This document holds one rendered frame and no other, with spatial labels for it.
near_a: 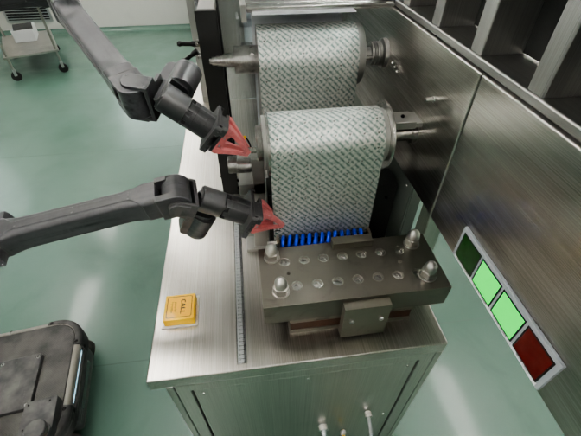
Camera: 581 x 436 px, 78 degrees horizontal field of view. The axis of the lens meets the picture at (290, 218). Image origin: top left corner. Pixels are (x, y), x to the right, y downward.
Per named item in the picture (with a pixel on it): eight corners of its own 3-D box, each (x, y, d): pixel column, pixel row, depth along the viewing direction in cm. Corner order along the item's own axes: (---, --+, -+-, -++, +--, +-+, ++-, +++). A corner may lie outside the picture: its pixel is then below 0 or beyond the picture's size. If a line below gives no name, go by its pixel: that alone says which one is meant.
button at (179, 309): (168, 301, 89) (165, 295, 87) (197, 298, 89) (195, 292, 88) (164, 327, 84) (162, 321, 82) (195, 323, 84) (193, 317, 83)
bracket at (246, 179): (245, 240, 104) (233, 148, 83) (267, 237, 105) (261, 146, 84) (245, 253, 100) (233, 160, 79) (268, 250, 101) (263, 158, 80)
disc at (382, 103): (366, 142, 89) (377, 86, 78) (367, 141, 89) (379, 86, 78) (383, 182, 79) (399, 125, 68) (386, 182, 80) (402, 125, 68)
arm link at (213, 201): (199, 196, 72) (201, 178, 76) (188, 218, 76) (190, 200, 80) (231, 207, 75) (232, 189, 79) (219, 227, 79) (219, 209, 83)
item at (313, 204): (274, 239, 88) (271, 178, 76) (367, 230, 91) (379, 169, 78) (274, 240, 88) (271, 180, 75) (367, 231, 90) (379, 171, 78)
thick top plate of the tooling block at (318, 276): (258, 266, 88) (258, 249, 84) (416, 249, 92) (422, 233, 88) (264, 323, 76) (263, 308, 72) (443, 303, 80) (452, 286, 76)
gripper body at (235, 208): (247, 240, 80) (215, 231, 76) (245, 209, 87) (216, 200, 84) (260, 221, 76) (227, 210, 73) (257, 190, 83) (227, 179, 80)
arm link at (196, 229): (171, 204, 68) (169, 173, 74) (155, 240, 75) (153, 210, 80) (229, 214, 75) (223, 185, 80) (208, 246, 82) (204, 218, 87)
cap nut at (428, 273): (416, 270, 79) (421, 256, 76) (431, 268, 80) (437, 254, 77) (422, 283, 77) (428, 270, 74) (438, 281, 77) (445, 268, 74)
